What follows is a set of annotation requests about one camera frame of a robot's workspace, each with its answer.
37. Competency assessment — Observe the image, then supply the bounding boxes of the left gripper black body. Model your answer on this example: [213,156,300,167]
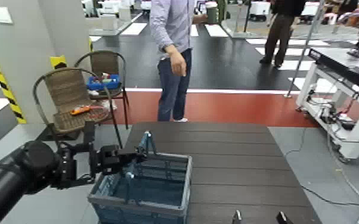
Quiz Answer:
[89,144,127,176]

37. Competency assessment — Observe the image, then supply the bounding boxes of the person in grey shirt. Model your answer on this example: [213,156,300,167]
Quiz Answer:
[149,0,208,123]

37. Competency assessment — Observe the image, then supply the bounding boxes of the red coiled cable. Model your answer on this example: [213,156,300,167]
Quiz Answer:
[86,111,110,122]

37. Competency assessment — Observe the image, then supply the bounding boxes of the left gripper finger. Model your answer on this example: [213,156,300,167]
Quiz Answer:
[116,162,134,176]
[120,151,148,163]

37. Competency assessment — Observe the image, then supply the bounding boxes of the white delivery robot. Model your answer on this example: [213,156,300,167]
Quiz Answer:
[301,1,321,17]
[249,1,272,22]

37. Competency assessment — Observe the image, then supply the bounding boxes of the brown wicker chair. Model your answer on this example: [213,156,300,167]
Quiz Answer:
[33,67,125,150]
[74,50,130,130]

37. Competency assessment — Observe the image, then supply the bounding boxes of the blue-grey folding crate with handle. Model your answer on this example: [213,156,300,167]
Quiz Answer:
[86,130,194,224]

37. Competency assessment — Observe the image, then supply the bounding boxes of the white wall plate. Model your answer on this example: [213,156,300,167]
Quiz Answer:
[0,5,14,25]

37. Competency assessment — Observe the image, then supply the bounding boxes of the person in dark clothes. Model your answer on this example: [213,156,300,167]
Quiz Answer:
[259,0,307,69]

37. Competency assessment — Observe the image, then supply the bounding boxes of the slanted metal pole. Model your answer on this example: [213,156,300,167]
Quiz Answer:
[283,0,326,99]

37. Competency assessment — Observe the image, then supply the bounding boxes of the long yellow-black hazard strip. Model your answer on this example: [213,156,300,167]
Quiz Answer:
[0,56,28,125]

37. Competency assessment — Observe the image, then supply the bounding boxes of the dark green cup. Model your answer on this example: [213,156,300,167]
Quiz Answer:
[206,6,219,24]

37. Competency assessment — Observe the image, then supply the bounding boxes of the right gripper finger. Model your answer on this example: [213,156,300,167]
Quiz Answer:
[276,211,290,224]
[231,210,243,224]

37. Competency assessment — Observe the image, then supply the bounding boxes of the orange hand tool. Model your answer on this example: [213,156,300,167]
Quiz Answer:
[70,105,104,117]

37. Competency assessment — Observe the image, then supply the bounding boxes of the short yellow-black hazard strip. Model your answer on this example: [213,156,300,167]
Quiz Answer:
[50,55,68,70]

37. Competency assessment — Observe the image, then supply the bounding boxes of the black floor cable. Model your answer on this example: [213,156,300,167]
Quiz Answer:
[284,126,359,209]

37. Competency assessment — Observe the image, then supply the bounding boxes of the blue plastic bin with items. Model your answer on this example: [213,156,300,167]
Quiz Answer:
[86,73,122,92]

